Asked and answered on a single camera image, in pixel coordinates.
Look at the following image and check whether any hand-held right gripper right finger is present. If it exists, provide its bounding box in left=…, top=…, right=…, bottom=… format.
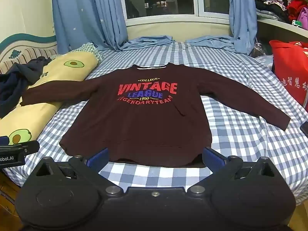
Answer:
left=187, top=146, right=281, bottom=195

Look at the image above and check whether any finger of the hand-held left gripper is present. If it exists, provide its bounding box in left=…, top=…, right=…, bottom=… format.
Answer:
left=0, top=140, right=40, bottom=154

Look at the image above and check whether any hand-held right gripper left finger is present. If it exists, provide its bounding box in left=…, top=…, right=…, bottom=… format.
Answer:
left=29, top=147, right=122, bottom=195

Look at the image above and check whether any maroon printed sweatshirt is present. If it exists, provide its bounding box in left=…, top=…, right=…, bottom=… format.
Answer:
left=21, top=63, right=291, bottom=168

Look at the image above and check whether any pile of dark clothes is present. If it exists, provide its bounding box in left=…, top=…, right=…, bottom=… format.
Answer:
left=254, top=0, right=290, bottom=22

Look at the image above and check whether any yellow avocado print pillow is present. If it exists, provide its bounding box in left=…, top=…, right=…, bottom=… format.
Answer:
left=0, top=50, right=99, bottom=146

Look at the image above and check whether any blue white checkered bed sheet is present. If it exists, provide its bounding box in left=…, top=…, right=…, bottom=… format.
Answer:
left=2, top=40, right=308, bottom=206

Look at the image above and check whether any dark navy garment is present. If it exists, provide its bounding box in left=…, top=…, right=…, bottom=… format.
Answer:
left=0, top=56, right=52, bottom=118

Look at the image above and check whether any striped teal headboard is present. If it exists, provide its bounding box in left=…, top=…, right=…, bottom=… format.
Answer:
left=0, top=33, right=58, bottom=75

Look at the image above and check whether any green gingham pillow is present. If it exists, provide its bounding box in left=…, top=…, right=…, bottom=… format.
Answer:
left=49, top=43, right=104, bottom=65

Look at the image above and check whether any red tote bag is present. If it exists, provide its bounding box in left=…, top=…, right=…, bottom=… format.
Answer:
left=269, top=40, right=308, bottom=112

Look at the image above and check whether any clear plastic bag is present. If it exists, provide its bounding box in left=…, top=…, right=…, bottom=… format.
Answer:
left=249, top=42, right=274, bottom=59

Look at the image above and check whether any white curved shelf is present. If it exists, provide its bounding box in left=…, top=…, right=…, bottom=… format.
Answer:
left=256, top=17, right=308, bottom=44

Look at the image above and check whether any blue star print curtain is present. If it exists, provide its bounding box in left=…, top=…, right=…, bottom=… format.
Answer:
left=51, top=0, right=176, bottom=52
left=185, top=0, right=258, bottom=56

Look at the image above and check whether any pink bag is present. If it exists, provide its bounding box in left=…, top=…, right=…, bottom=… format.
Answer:
left=297, top=6, right=308, bottom=30

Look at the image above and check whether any red garment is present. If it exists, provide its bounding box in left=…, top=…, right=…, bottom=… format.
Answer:
left=286, top=0, right=308, bottom=21

